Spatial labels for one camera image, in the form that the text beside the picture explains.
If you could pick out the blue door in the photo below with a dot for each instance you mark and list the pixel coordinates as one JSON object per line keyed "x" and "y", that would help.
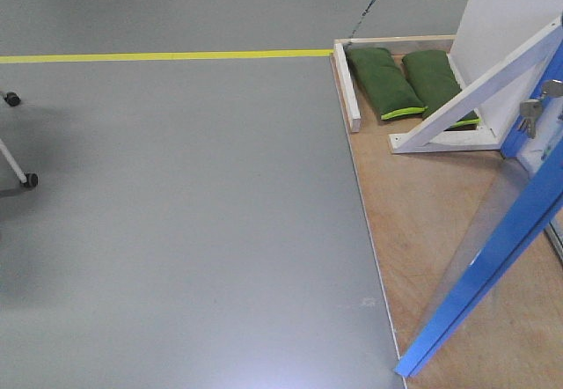
{"x": 526, "y": 217}

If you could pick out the green sandbag left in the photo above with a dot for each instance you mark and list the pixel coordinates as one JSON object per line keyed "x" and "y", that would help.
{"x": 385, "y": 86}

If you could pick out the white triangular support brace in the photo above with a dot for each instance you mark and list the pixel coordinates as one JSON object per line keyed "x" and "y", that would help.
{"x": 432, "y": 134}

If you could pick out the cart caster wheel near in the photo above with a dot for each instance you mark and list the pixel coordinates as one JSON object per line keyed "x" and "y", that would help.
{"x": 31, "y": 180}

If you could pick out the cart caster wheel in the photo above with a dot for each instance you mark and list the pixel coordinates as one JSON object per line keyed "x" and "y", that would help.
{"x": 11, "y": 98}
{"x": 31, "y": 180}

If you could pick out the silver keys in lock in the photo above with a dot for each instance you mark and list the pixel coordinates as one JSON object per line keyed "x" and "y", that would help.
{"x": 532, "y": 109}

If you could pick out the white cart leg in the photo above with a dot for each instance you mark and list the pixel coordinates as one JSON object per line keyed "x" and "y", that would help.
{"x": 13, "y": 163}

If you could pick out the cart caster wheel far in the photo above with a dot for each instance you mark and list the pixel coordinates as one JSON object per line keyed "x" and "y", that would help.
{"x": 11, "y": 98}

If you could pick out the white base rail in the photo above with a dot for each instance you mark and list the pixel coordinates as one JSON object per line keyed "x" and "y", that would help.
{"x": 345, "y": 87}

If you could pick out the green sandbag beside wall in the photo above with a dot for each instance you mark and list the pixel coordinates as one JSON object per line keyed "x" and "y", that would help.
{"x": 431, "y": 77}

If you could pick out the white wall panel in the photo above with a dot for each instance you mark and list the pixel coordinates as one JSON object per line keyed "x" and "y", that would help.
{"x": 492, "y": 29}

